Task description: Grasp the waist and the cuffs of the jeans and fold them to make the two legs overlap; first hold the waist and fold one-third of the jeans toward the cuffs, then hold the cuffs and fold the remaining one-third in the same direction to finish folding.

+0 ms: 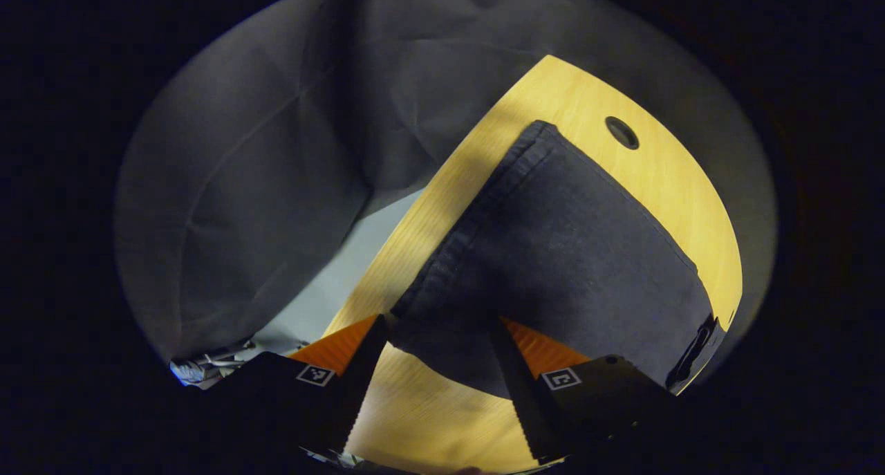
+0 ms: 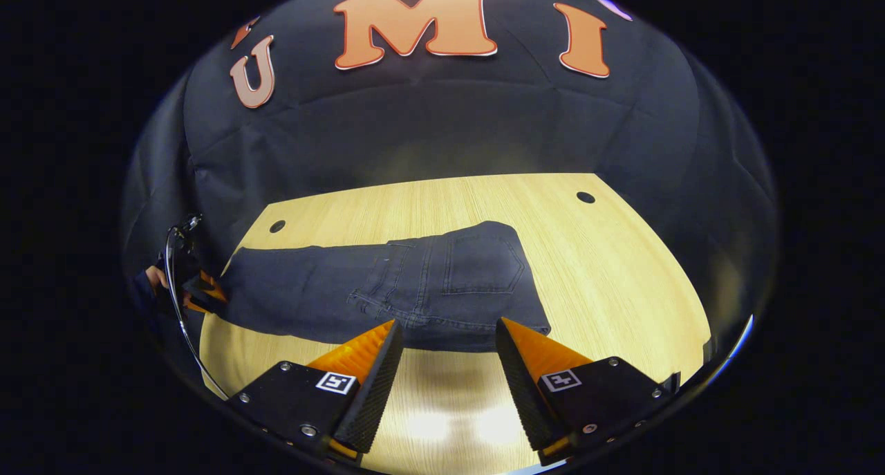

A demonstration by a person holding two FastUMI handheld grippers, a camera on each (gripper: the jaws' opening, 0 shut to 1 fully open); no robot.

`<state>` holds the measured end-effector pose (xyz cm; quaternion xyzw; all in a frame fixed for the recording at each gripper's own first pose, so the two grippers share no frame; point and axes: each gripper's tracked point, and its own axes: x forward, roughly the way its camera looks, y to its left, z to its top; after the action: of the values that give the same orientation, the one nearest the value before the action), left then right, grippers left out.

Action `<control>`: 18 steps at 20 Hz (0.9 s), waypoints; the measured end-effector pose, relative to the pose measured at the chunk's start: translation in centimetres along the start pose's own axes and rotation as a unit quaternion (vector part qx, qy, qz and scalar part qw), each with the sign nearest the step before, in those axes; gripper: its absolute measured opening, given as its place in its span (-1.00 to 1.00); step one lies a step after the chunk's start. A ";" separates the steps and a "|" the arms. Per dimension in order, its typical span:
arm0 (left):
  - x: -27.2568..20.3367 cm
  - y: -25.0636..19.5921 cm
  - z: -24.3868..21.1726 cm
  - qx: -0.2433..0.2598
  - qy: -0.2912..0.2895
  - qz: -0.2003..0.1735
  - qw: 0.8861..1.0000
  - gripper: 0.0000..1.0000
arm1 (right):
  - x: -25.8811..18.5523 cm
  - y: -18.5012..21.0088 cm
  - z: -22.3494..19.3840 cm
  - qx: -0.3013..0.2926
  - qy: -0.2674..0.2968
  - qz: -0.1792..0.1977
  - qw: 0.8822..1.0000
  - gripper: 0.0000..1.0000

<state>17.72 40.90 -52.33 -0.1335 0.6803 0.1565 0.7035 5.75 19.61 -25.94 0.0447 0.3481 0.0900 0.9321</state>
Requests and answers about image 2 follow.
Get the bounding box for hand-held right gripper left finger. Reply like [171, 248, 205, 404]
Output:
[227, 319, 404, 462]

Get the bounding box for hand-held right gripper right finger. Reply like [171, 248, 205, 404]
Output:
[494, 316, 675, 466]

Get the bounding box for dark grey jeans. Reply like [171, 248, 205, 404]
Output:
[207, 221, 552, 353]

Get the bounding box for thin white cable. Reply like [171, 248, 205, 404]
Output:
[164, 216, 230, 401]

